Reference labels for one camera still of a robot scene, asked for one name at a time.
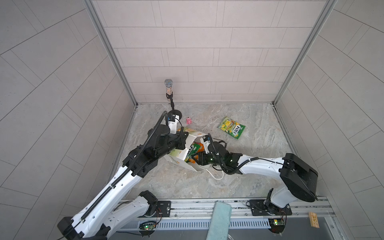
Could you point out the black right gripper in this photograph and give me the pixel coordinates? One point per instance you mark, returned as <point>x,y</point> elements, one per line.
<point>201,156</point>

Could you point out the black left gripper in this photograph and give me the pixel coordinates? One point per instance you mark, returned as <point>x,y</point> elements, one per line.
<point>179,139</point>

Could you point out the orange Fox's candy packet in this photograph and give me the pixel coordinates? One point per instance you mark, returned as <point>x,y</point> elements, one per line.
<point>201,151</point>

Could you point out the white paper bag green print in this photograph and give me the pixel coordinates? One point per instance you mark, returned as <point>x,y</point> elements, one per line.
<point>177,157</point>

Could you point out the green Fox's candy packet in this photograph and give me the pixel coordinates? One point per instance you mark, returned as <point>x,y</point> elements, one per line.
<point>192,152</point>
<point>231,127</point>

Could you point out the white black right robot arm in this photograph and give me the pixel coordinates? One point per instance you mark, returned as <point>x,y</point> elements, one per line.
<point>299,180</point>

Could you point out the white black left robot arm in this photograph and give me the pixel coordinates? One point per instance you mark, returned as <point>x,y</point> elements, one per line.
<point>103,216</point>

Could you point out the small pink pig toy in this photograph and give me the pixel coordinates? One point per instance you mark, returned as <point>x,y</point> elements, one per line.
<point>189,121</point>

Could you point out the glitter microphone on black stand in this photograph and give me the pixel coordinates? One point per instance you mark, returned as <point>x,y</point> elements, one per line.
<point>170,95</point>

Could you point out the teal cleaning cloth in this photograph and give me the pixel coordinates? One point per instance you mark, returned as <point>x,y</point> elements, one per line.
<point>220,222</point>

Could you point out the left circuit board green LED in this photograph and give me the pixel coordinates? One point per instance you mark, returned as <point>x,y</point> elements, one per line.
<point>147,228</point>

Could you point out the right circuit board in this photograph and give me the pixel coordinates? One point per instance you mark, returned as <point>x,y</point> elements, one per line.
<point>277,226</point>

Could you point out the small wooden block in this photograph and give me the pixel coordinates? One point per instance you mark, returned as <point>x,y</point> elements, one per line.
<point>314,222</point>

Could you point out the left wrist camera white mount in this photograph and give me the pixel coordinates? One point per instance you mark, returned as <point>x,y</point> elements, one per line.
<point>171,121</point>

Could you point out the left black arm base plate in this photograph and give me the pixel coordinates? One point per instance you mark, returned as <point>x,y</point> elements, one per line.
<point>162,209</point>

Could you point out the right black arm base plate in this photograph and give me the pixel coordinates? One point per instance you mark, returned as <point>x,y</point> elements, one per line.
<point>260,208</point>

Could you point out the aluminium front rail frame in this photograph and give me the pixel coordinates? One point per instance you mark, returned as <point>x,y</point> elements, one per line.
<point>196,214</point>

